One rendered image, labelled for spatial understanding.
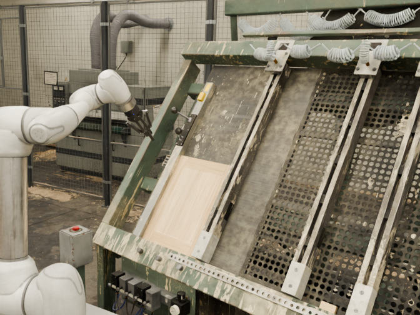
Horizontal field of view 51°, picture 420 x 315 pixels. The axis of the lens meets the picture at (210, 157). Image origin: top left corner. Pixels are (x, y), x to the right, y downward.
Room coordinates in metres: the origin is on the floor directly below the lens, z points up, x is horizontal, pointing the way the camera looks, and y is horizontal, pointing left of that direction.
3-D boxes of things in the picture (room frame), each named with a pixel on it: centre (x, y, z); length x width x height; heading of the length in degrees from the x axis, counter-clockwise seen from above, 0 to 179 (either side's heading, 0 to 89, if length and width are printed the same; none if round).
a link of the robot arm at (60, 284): (1.46, 0.52, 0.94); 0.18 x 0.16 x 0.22; 79
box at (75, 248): (2.11, 0.66, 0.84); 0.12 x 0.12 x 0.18; 51
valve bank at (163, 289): (1.89, 0.28, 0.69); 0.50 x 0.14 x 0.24; 51
